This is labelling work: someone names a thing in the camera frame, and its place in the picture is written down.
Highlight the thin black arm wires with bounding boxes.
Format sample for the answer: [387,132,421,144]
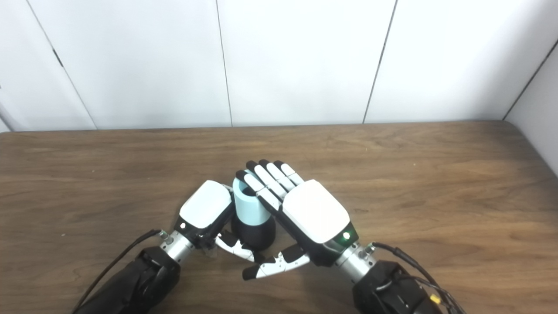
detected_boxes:
[410,275,460,314]

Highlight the black funnel-shaped nozzle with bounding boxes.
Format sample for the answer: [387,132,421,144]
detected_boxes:
[231,216,276,251]

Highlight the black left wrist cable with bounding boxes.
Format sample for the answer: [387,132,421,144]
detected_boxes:
[70,229,170,314]

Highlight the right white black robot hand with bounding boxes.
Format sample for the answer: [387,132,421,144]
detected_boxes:
[235,160,360,281]

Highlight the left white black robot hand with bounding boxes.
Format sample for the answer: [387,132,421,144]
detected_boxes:
[174,180,258,263]

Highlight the light-blue hose piece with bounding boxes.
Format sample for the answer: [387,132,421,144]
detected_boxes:
[232,177,273,226]

